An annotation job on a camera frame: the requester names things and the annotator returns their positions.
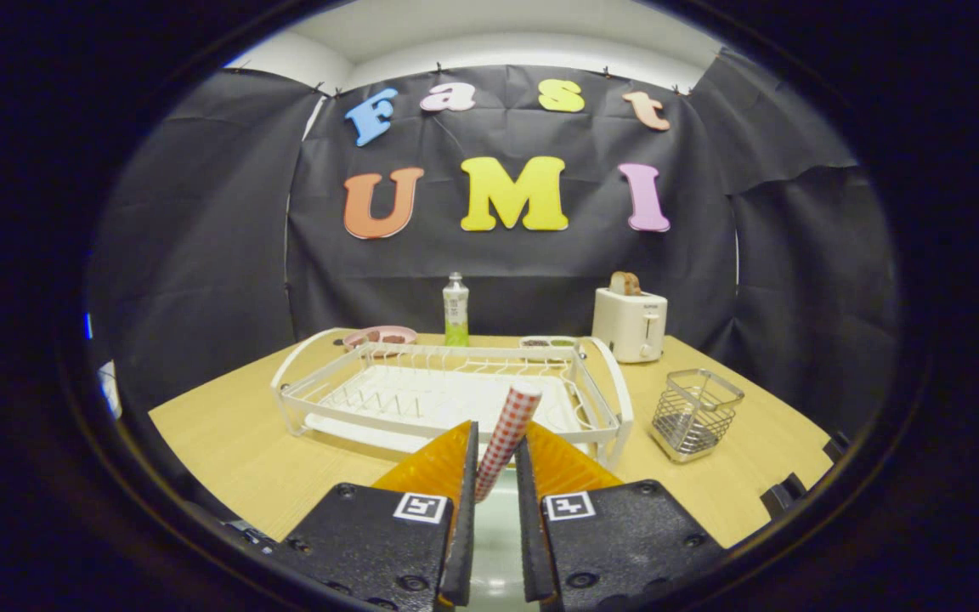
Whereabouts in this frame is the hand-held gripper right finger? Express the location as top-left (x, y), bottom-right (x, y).
top-left (513, 422), bottom-right (727, 611)

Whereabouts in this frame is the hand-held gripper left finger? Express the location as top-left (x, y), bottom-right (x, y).
top-left (273, 421), bottom-right (479, 611)

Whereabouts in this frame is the light green plate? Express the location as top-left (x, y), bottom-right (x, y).
top-left (466, 489), bottom-right (541, 612)

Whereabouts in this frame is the red checkered handle spoon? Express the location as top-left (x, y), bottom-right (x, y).
top-left (474, 382), bottom-right (543, 502)

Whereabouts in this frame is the metal wire basket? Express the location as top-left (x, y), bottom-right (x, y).
top-left (649, 368), bottom-right (746, 464)

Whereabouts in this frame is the white wire dish rack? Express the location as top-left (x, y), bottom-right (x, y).
top-left (270, 327), bottom-right (635, 470)

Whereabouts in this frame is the pink plate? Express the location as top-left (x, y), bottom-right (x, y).
top-left (342, 325), bottom-right (419, 351)

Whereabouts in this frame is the white drip tray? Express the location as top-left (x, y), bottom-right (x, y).
top-left (304, 374), bottom-right (592, 456)

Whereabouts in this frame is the clear bottle green liquid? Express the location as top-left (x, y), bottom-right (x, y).
top-left (443, 272), bottom-right (470, 347)

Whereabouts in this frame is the white toaster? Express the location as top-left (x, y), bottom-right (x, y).
top-left (591, 286), bottom-right (669, 365)

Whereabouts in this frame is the black chair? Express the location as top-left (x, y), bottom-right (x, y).
top-left (760, 432), bottom-right (852, 521)

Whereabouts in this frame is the black backdrop cloth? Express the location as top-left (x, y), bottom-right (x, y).
top-left (86, 47), bottom-right (903, 443)

